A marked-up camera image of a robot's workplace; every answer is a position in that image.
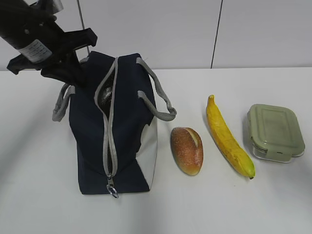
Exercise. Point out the bread roll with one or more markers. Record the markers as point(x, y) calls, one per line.
point(187, 149)

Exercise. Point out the navy blue lunch bag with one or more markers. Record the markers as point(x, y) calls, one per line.
point(114, 122)

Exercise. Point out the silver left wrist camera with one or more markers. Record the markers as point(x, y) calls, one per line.
point(56, 6)

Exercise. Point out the yellow banana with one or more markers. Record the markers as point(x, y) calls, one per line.
point(226, 142)

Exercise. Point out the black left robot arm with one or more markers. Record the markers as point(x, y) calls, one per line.
point(32, 30)

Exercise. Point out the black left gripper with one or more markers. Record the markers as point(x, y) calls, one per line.
point(46, 52)

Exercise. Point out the green lidded glass container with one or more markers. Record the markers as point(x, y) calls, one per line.
point(274, 133)

